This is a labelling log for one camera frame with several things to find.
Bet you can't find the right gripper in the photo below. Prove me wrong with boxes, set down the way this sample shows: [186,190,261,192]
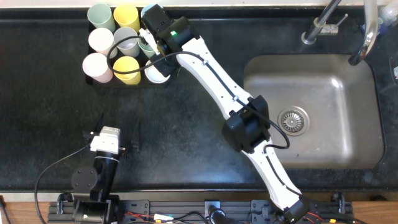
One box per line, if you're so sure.
[150,54,182,78]

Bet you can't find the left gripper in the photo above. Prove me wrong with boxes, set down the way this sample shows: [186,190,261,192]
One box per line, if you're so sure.
[82,111,142,155]

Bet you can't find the white and blue cup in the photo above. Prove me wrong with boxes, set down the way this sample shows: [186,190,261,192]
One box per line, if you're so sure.
[144,58,171,85]

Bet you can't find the green cup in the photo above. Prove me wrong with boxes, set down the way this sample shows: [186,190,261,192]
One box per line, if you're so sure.
[137,37,156,59]
[86,2,116,32]

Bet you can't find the yellow cup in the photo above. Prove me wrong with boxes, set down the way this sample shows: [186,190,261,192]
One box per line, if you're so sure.
[112,55,142,86]
[113,4,141,33]

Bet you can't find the grey cup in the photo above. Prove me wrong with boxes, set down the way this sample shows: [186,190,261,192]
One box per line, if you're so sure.
[113,26,141,58]

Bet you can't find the pink cup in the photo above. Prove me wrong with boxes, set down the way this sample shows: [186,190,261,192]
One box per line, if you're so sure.
[81,52,114,84]

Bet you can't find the steel sink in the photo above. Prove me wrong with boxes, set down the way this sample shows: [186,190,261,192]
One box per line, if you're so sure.
[243,54,386,170]

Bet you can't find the steel tap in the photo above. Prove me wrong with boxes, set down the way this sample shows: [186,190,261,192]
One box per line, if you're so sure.
[300,0,381,67]

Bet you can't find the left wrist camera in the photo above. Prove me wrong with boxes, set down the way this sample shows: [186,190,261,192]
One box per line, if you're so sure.
[90,126,121,156]

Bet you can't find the mounting rail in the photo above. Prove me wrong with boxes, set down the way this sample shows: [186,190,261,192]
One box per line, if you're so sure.
[48,192,356,224]

